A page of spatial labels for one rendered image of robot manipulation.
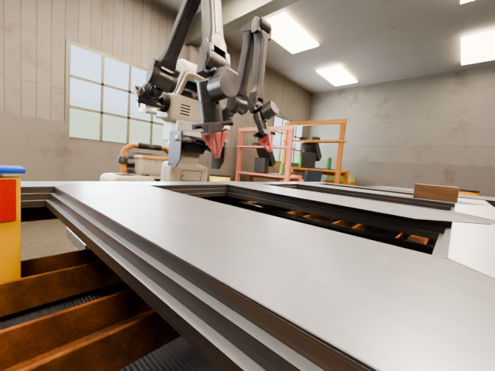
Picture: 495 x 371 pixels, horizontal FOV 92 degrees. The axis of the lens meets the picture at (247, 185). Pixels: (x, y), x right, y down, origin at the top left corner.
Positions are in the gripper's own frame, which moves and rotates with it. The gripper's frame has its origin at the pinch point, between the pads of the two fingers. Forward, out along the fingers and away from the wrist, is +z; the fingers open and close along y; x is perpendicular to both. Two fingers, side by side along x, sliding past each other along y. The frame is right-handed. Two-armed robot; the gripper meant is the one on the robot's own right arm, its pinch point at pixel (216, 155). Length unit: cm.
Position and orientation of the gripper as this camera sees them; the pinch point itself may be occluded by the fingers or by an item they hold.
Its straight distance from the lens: 69.2
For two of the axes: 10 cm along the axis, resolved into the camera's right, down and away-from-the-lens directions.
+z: 1.0, 9.6, 2.4
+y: 6.6, -2.5, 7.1
